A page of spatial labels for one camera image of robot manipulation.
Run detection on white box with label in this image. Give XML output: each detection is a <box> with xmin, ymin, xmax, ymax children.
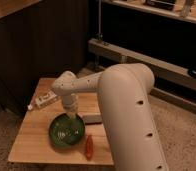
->
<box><xmin>35</xmin><ymin>91</ymin><xmax>58</xmax><ymax>108</ymax></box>

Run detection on red chili pepper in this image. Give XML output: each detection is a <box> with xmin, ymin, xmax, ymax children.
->
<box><xmin>85</xmin><ymin>135</ymin><xmax>93</xmax><ymax>160</ymax></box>

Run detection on small white cap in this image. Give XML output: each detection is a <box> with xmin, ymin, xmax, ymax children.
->
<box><xmin>28</xmin><ymin>105</ymin><xmax>33</xmax><ymax>111</ymax></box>

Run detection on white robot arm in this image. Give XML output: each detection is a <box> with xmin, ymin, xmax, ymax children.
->
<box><xmin>52</xmin><ymin>63</ymin><xmax>169</xmax><ymax>171</ymax></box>

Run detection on grey rectangular block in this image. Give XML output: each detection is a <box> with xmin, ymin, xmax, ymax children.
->
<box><xmin>82</xmin><ymin>115</ymin><xmax>102</xmax><ymax>124</ymax></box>

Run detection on vertical metal pole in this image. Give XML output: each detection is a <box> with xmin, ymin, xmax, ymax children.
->
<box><xmin>98</xmin><ymin>0</ymin><xmax>102</xmax><ymax>40</ymax></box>

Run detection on wooden shelf with items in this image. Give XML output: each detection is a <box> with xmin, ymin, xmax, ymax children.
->
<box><xmin>102</xmin><ymin>0</ymin><xmax>196</xmax><ymax>24</ymax></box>

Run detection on green ceramic bowl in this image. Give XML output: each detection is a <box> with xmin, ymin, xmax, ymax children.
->
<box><xmin>48</xmin><ymin>113</ymin><xmax>85</xmax><ymax>148</ymax></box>

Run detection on grey metal rail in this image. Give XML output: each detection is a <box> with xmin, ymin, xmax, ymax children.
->
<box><xmin>88</xmin><ymin>38</ymin><xmax>196</xmax><ymax>91</ymax></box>

